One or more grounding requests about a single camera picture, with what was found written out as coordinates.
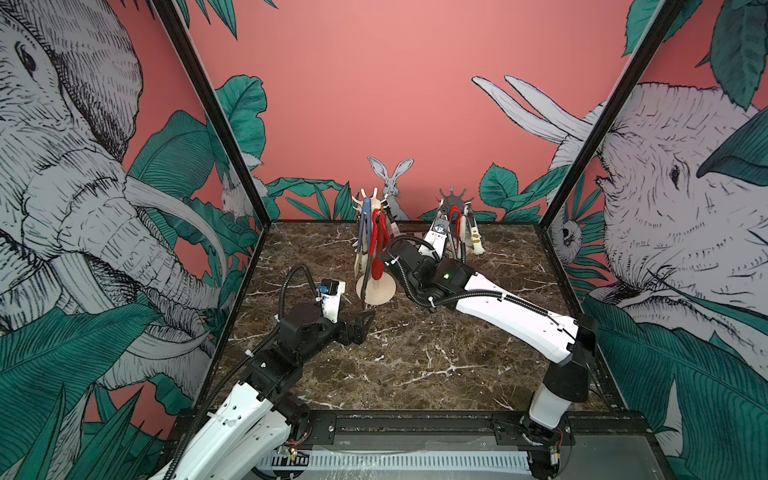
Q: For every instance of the chessboard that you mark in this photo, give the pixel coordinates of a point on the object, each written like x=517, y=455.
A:
x=414, y=234

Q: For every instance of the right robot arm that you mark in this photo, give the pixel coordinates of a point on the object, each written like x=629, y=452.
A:
x=568, y=343

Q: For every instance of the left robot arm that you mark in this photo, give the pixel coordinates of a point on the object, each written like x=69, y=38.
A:
x=259, y=415

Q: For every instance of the red looped steel tongs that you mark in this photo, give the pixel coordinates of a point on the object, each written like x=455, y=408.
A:
x=457, y=224

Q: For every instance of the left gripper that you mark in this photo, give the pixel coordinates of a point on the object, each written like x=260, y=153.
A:
x=346, y=337

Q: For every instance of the cream utensil rack stand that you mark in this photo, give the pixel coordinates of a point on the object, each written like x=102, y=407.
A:
x=374, y=286

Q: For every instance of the white slotted cable duct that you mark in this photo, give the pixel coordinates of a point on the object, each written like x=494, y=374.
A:
x=513, y=462

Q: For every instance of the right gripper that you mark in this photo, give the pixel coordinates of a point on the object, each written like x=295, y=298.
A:
x=444, y=268

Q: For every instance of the pink steel tongs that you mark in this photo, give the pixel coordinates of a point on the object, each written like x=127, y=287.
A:
x=391, y=223

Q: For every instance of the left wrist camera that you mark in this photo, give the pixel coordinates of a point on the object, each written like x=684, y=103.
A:
x=330, y=295

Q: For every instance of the dark grey utensil rack stand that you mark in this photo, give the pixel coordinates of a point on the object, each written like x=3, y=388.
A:
x=452, y=199

